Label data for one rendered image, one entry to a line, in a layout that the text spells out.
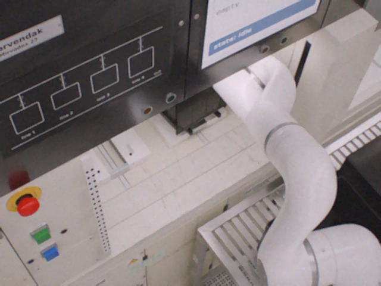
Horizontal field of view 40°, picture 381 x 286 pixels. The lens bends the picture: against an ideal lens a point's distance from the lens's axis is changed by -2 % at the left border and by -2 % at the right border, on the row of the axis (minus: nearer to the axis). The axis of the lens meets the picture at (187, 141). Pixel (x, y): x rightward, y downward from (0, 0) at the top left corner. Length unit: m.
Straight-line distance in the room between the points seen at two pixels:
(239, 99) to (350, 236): 0.42
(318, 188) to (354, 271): 0.17
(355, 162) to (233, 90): 0.57
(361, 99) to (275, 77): 0.69
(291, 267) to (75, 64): 0.48
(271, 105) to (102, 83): 0.40
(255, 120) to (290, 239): 0.28
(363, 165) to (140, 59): 0.98
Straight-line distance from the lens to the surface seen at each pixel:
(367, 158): 1.66
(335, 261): 0.95
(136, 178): 1.50
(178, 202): 1.47
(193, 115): 1.44
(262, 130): 1.03
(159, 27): 0.80
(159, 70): 0.87
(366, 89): 1.81
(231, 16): 0.90
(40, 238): 1.08
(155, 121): 1.56
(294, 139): 0.95
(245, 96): 1.19
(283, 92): 1.13
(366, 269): 0.97
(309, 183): 0.90
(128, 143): 1.51
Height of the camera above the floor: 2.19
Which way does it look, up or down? 57 degrees down
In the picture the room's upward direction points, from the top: 5 degrees clockwise
